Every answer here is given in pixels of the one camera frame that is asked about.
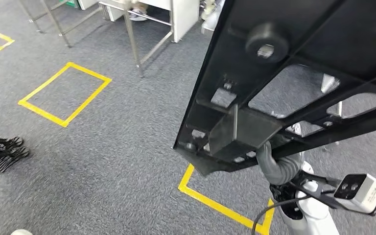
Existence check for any person's white shoe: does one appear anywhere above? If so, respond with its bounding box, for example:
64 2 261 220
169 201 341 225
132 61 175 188
129 8 149 22

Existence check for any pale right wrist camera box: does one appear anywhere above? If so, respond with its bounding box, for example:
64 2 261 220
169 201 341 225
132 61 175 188
333 173 376 217

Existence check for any black camera cable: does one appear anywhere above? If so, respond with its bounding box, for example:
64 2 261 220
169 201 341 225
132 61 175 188
252 194 315 235

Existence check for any bare steel table frame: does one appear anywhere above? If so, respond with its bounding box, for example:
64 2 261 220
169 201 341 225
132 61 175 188
17 0 104 48

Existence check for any black frame with ribbed wheels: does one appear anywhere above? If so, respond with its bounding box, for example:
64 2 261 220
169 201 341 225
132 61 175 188
0 135 30 173

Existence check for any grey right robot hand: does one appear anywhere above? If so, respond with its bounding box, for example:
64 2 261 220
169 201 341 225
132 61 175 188
256 141 279 181

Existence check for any black plastic plate frame part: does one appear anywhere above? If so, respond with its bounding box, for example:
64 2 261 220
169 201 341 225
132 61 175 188
173 0 376 177

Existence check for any white box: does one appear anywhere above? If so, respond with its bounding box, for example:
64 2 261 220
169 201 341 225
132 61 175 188
77 0 100 11

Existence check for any steel table with white panel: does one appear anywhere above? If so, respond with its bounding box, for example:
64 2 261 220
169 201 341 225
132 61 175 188
98 0 201 78

